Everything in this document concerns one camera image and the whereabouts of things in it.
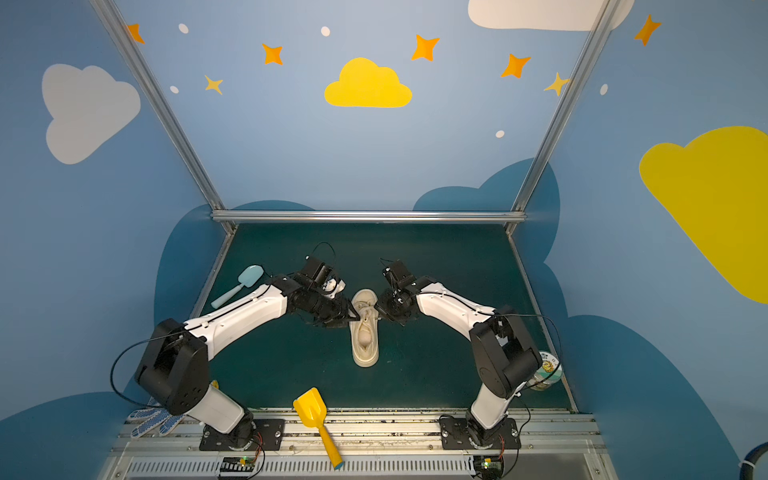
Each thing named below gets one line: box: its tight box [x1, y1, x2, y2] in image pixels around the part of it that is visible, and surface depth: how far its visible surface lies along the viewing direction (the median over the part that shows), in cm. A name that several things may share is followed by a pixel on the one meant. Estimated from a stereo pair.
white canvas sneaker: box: [350, 289, 380, 368], surface depth 88 cm
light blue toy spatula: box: [211, 265, 264, 309], surface depth 107 cm
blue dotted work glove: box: [128, 408, 185, 438], surface depth 77 cm
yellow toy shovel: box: [293, 387, 344, 470], surface depth 80 cm
